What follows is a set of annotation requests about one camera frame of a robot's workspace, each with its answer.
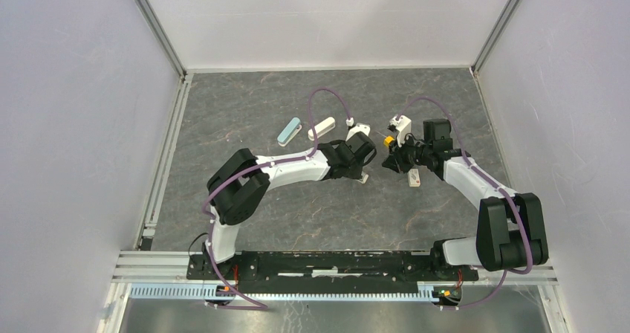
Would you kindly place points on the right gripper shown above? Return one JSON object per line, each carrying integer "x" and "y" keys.
{"x": 395, "y": 160}

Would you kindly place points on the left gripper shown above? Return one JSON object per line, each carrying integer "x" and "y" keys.
{"x": 356, "y": 174}

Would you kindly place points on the staple box grey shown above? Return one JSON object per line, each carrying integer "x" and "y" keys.
{"x": 364, "y": 177}

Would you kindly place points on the white stapler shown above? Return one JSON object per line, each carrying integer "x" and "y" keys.
{"x": 322, "y": 128}

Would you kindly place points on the light blue stapler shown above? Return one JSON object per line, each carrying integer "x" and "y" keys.
{"x": 288, "y": 133}

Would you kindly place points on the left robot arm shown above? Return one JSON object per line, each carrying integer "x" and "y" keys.
{"x": 236, "y": 190}

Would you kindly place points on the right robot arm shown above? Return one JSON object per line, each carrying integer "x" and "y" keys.
{"x": 510, "y": 233}

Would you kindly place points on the yellow cube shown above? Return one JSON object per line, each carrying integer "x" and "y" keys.
{"x": 388, "y": 141}

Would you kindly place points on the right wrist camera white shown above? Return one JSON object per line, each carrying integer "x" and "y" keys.
{"x": 401, "y": 125}

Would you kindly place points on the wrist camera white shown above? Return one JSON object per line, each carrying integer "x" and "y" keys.
{"x": 356, "y": 128}
{"x": 401, "y": 125}

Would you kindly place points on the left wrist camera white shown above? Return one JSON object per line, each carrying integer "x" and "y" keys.
{"x": 356, "y": 128}

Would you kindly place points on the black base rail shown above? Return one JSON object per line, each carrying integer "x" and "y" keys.
{"x": 328, "y": 272}

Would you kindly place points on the white cable tray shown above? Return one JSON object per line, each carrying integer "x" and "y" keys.
{"x": 219, "y": 293}

